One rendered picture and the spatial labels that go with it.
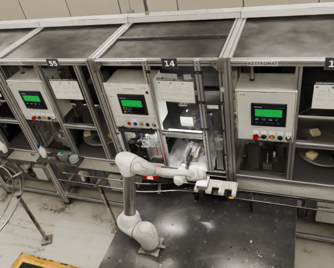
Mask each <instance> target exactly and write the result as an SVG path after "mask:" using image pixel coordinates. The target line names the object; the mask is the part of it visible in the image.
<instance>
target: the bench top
mask: <svg viewBox="0 0 334 268"><path fill-rule="evenodd" d="M194 188H195V186H188V185H181V186H177V185H175V184H174V183H169V184H161V191H162V190H187V191H194ZM137 191H158V185H140V186H139V188H138V190H137ZM135 195H136V210H137V211H138V212H139V216H140V218H141V221H148V222H150V223H152V224H153V225H154V226H155V228H156V230H157V233H158V237H159V238H164V242H163V243H162V245H164V246H166V249H161V250H160V251H159V256H158V257H154V256H150V255H146V254H139V253H138V250H139V249H140V247H141V244H139V243H138V242H137V241H136V240H135V239H134V238H132V237H130V236H128V235H127V234H125V233H124V232H123V231H121V230H120V229H119V228H118V230H117V231H116V233H115V235H114V237H113V239H112V241H111V243H110V245H109V247H108V249H107V251H106V253H105V255H104V257H103V259H102V261H101V263H100V265H99V267H98V268H295V243H296V218H297V208H295V207H288V206H280V205H273V204H266V203H258V202H253V206H252V211H249V208H250V203H249V201H246V200H239V199H230V198H227V199H226V200H225V199H218V198H211V197H204V195H202V194H199V197H198V201H197V203H195V202H194V201H195V199H194V195H193V193H190V192H182V191H168V192H160V194H158V193H157V192H136V194H135ZM253 200H258V201H263V202H270V203H277V204H285V205H293V206H297V200H293V199H286V198H278V197H270V196H262V195H255V194H253ZM288 245H290V246H289V247H288ZM230 246H232V248H230ZM258 251H259V252H260V253H258ZM108 257H110V258H108Z"/></svg>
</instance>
